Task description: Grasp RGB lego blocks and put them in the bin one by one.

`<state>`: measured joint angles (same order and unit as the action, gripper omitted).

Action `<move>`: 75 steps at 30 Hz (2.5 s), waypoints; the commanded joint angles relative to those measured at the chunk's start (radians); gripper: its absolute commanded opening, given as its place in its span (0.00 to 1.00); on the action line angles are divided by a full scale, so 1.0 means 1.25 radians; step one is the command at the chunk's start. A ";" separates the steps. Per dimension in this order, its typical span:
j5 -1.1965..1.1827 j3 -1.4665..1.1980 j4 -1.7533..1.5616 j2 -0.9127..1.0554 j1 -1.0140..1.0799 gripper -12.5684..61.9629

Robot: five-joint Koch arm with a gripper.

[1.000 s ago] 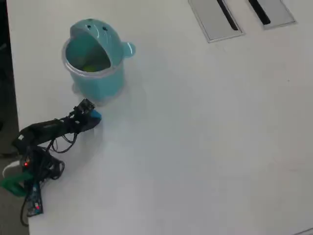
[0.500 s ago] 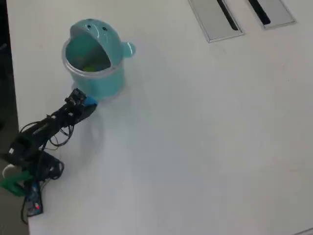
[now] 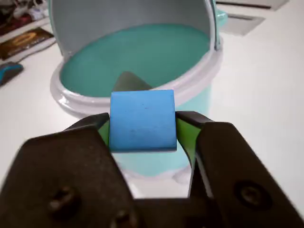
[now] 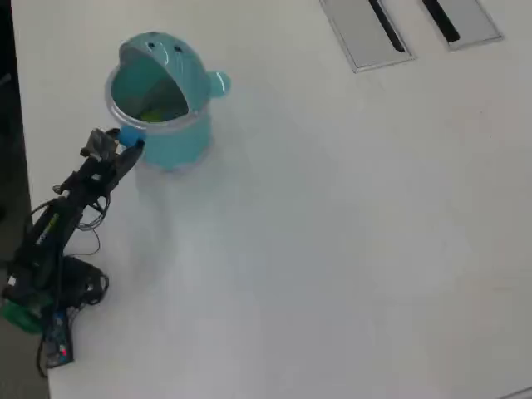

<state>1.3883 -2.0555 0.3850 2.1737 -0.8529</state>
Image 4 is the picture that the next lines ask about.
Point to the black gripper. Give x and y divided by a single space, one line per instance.
101 172

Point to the blue lego block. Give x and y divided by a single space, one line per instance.
129 135

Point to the green lego block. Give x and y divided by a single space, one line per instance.
150 114

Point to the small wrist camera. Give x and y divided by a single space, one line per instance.
99 143

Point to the teal whale-shaped bin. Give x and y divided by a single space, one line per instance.
178 141

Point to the green table clamp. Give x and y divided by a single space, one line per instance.
18 316

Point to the blue controller circuit board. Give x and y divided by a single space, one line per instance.
58 341

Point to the dark furniture panel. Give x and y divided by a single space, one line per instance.
8 124

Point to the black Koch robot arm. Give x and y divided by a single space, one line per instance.
45 232

